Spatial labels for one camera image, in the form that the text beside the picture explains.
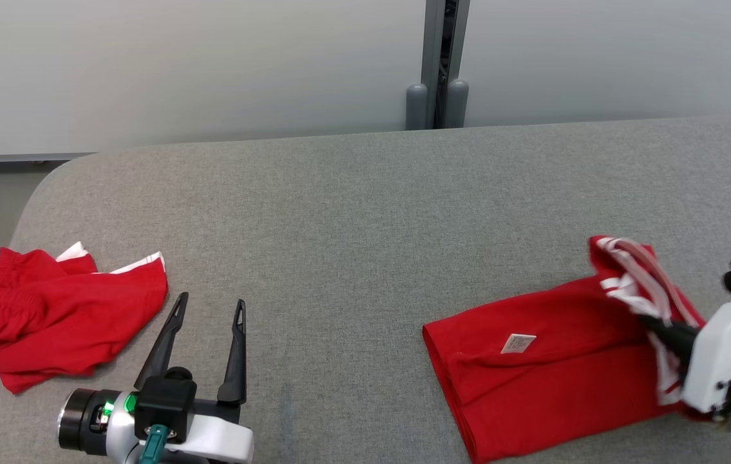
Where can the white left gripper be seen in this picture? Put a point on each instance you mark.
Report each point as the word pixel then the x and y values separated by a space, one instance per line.
pixel 223 444

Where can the red shorts with white trim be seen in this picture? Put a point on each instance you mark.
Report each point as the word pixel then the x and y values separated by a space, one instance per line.
pixel 49 322

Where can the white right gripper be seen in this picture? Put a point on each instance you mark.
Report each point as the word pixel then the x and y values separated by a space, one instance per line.
pixel 716 354

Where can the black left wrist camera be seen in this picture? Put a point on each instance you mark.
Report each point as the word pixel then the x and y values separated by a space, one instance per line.
pixel 165 403

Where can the red shirt with white sleeves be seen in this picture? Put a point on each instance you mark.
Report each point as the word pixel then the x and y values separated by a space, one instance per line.
pixel 552 386

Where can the grey cylindrical post foot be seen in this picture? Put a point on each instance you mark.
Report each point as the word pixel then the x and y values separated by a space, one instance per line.
pixel 457 103
pixel 417 106

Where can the grey partition post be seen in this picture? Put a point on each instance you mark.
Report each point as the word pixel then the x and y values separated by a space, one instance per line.
pixel 433 51

